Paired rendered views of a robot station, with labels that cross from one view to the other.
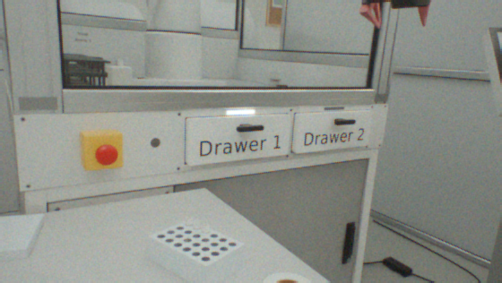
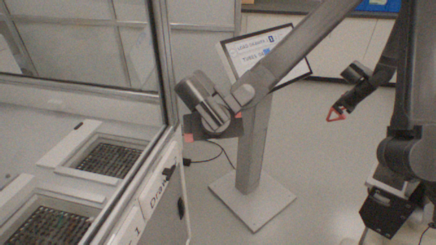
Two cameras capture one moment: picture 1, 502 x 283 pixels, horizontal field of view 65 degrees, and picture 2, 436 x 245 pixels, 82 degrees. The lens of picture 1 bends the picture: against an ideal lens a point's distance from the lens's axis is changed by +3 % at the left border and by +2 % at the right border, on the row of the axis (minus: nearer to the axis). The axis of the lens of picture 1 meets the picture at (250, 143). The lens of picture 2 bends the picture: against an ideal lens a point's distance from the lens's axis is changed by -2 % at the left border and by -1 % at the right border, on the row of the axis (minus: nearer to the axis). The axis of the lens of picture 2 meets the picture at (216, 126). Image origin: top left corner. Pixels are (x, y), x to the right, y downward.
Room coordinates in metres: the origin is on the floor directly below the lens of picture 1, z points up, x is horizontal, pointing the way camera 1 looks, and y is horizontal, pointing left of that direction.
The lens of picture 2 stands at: (0.51, 0.04, 1.57)
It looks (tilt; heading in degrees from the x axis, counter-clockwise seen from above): 37 degrees down; 317
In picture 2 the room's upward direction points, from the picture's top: straight up
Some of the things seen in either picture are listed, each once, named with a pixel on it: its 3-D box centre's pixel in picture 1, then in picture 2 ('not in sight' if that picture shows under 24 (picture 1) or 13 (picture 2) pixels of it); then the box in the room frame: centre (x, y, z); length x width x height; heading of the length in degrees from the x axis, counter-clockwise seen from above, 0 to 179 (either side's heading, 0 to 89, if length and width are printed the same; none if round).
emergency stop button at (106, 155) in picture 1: (106, 154); not in sight; (0.71, 0.27, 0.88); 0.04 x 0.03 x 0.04; 123
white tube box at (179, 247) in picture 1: (195, 251); not in sight; (0.53, 0.07, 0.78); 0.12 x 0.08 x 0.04; 53
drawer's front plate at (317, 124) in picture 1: (333, 130); (161, 176); (1.10, -0.24, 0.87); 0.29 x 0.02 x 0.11; 123
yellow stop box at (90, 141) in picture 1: (102, 150); not in sight; (0.73, 0.29, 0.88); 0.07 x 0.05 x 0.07; 123
